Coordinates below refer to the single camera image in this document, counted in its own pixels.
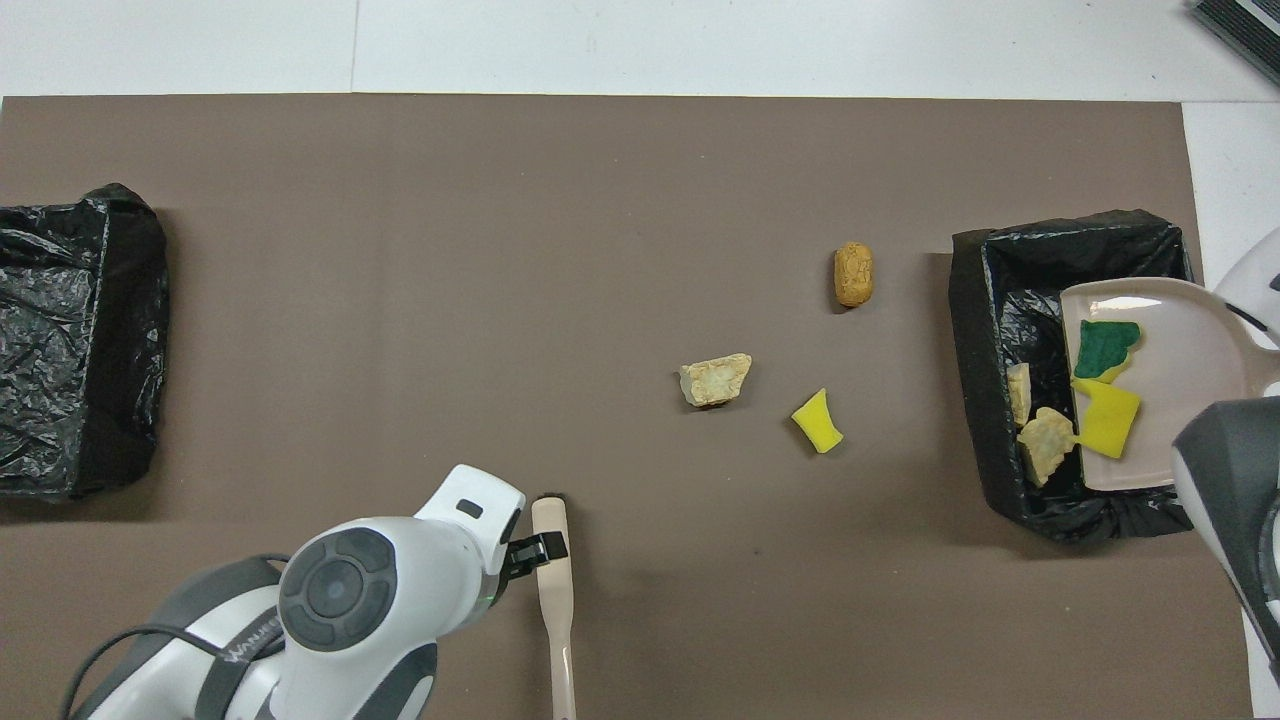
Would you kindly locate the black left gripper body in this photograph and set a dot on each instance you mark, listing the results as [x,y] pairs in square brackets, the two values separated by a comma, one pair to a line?
[498,580]

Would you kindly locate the beige hand brush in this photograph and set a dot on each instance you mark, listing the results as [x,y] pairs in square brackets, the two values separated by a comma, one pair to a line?
[553,600]

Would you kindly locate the pale crumbly bread chunk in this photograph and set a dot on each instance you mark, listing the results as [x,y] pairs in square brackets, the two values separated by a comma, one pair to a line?
[1045,445]
[715,380]

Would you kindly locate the small curved yellow sponge piece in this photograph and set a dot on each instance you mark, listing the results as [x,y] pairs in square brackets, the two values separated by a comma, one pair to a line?
[818,425]

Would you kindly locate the brown bread roll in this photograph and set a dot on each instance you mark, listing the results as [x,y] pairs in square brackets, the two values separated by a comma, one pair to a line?
[853,275]

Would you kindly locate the large yellow sponge piece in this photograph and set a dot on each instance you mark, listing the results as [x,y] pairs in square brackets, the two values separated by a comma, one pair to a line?
[1108,420]

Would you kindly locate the green and yellow sponge piece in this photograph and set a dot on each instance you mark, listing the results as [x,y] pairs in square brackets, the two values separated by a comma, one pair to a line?
[1105,345]

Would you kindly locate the beige plastic dustpan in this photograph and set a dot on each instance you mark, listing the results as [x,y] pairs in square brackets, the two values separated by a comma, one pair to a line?
[1180,400]

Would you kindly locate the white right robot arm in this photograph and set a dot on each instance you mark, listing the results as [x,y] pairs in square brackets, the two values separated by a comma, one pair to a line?
[1240,470]

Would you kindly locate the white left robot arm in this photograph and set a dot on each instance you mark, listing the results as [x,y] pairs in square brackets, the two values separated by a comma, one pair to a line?
[340,590]

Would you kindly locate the black bag lined bin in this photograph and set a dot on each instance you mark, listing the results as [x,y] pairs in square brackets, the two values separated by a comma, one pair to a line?
[1090,250]
[60,350]

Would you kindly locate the brown table mat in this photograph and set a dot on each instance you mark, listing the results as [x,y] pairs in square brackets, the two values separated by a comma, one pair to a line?
[400,250]

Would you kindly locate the dark grey ribbed device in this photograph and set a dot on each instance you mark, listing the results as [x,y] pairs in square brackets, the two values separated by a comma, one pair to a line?
[1245,25]

